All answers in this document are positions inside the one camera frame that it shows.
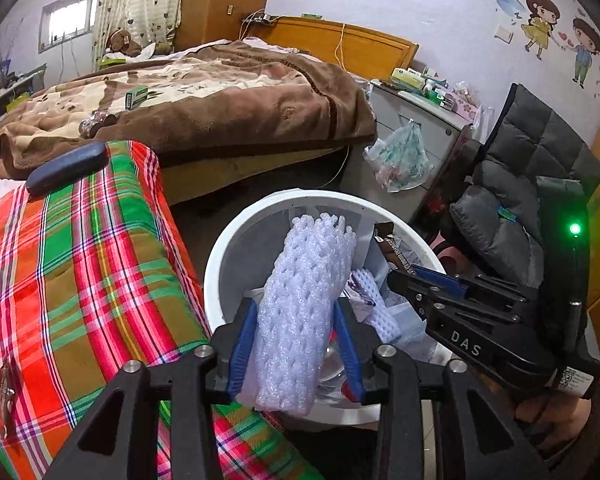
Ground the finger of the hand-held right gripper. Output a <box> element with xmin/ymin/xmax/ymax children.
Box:
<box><xmin>412</xmin><ymin>266</ymin><xmax>540</xmax><ymax>318</ymax></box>
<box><xmin>387</xmin><ymin>272</ymin><xmax>556</xmax><ymax>387</ymax></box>

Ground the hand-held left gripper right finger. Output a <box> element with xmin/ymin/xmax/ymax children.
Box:
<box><xmin>332</xmin><ymin>299</ymin><xmax>551</xmax><ymax>480</ymax></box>

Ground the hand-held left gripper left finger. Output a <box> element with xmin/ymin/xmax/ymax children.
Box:
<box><xmin>42</xmin><ymin>297</ymin><xmax>260</xmax><ymax>480</ymax></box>

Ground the short white foam net sleeve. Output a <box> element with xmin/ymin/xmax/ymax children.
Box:
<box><xmin>350</xmin><ymin>268</ymin><xmax>400</xmax><ymax>343</ymax></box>

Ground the brown snack wrapper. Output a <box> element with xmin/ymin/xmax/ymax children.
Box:
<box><xmin>371</xmin><ymin>222</ymin><xmax>416</xmax><ymax>276</ymax></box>

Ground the long white foam net sleeve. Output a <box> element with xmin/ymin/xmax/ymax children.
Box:
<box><xmin>236</xmin><ymin>213</ymin><xmax>357</xmax><ymax>417</ymax></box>

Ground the white trash bin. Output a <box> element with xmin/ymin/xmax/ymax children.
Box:
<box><xmin>203</xmin><ymin>188</ymin><xmax>453</xmax><ymax>426</ymax></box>

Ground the person's right hand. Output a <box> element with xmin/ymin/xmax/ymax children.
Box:
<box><xmin>515</xmin><ymin>391</ymin><xmax>597</xmax><ymax>461</ymax></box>

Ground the clear plastic bag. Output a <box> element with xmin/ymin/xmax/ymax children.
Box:
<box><xmin>362</xmin><ymin>122</ymin><xmax>433</xmax><ymax>193</ymax></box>

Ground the grey padded jacket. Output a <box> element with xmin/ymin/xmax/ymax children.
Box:
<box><xmin>450</xmin><ymin>82</ymin><xmax>600</xmax><ymax>288</ymax></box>

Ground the yellow bed mattress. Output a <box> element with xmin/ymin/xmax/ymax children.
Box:
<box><xmin>162</xmin><ymin>147</ymin><xmax>351</xmax><ymax>206</ymax></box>

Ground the colourful plaid cloth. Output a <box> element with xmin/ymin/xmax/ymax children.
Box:
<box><xmin>0</xmin><ymin>140</ymin><xmax>326</xmax><ymax>480</ymax></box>

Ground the grey nightstand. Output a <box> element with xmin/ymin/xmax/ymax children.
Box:
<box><xmin>367</xmin><ymin>79</ymin><xmax>476</xmax><ymax>221</ymax></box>

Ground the pile of small boxes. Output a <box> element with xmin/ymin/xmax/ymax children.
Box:
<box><xmin>390</xmin><ymin>65</ymin><xmax>481</xmax><ymax>116</ymax></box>

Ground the brown fleece blanket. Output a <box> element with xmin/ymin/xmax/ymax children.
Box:
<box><xmin>0</xmin><ymin>40</ymin><xmax>378</xmax><ymax>181</ymax></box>

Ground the wooden headboard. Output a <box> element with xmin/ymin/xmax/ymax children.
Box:
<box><xmin>242</xmin><ymin>15</ymin><xmax>420</xmax><ymax>81</ymax></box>

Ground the small brown wrapper scrap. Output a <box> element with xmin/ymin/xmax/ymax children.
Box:
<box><xmin>0</xmin><ymin>360</ymin><xmax>21</xmax><ymax>436</ymax></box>

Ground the black glasses case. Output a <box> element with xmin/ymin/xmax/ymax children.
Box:
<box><xmin>25</xmin><ymin>141</ymin><xmax>108</xmax><ymax>197</ymax></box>

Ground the dark snack packet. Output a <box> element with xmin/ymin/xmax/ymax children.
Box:
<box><xmin>78</xmin><ymin>110</ymin><xmax>118</xmax><ymax>138</ymax></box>

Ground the small green box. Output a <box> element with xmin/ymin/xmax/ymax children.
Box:
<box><xmin>125</xmin><ymin>86</ymin><xmax>149</xmax><ymax>111</ymax></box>

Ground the white power strip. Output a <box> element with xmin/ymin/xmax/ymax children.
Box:
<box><xmin>240</xmin><ymin>10</ymin><xmax>281</xmax><ymax>26</ymax></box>

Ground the brown teddy bear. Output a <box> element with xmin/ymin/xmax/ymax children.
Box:
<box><xmin>104</xmin><ymin>29</ymin><xmax>143</xmax><ymax>58</ymax></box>

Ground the white cluttered desk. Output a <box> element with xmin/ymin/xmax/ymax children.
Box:
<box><xmin>0</xmin><ymin>62</ymin><xmax>48</xmax><ymax>136</ymax></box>

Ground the wooden wardrobe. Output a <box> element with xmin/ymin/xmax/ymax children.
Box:
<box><xmin>172</xmin><ymin>0</ymin><xmax>278</xmax><ymax>53</ymax></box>

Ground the heart print curtain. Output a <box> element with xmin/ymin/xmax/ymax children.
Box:
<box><xmin>91</xmin><ymin>0</ymin><xmax>188</xmax><ymax>58</ymax></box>

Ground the barred window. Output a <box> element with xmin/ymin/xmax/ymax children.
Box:
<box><xmin>39</xmin><ymin>0</ymin><xmax>101</xmax><ymax>53</ymax></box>

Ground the yellow cable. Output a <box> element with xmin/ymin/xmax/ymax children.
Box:
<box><xmin>334</xmin><ymin>22</ymin><xmax>348</xmax><ymax>66</ymax></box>

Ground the cartoon wall sticker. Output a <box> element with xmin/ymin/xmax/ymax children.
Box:
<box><xmin>495</xmin><ymin>0</ymin><xmax>600</xmax><ymax>91</ymax></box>

